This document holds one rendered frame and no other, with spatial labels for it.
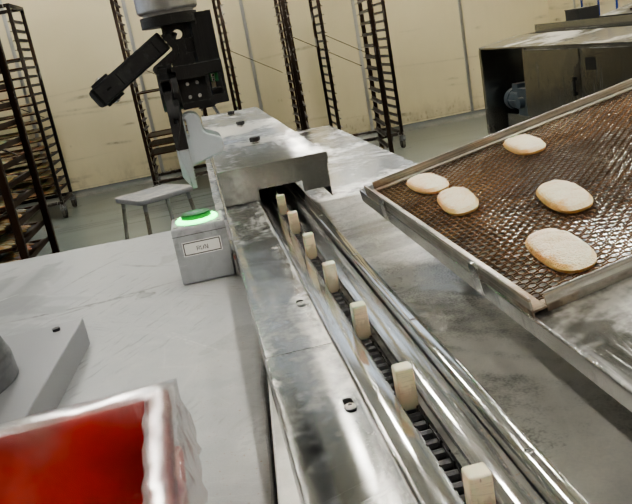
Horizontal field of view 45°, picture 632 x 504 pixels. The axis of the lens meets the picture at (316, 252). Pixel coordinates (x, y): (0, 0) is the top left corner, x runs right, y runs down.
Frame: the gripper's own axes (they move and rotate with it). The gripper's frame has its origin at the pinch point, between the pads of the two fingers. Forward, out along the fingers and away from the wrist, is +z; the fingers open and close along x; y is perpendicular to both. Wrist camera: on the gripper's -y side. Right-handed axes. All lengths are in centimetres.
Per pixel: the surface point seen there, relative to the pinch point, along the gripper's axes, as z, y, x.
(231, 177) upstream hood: 4.6, 6.2, 21.2
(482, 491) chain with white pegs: 9, 13, -66
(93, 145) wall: 49, -102, 676
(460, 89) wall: 65, 278, 676
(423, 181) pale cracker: 4.6, 27.8, -11.4
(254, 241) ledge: 9.2, 6.6, -4.8
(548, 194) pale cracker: 3.7, 33.6, -32.9
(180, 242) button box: 7.6, -2.6, -3.5
